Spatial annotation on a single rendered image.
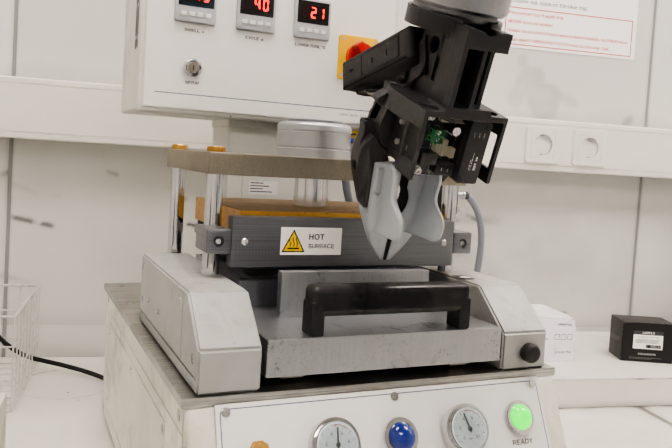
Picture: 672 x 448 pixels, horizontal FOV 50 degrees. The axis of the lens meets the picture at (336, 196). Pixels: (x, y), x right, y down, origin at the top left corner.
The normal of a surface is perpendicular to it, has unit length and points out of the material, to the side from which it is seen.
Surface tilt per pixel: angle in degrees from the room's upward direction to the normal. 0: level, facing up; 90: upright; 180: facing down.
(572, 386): 90
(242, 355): 90
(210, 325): 41
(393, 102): 90
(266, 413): 65
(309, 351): 90
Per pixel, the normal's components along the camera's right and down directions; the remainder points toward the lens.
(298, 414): 0.40, -0.36
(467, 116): 0.36, 0.41
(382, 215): -0.92, 0.01
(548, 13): 0.23, 0.07
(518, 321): 0.32, -0.71
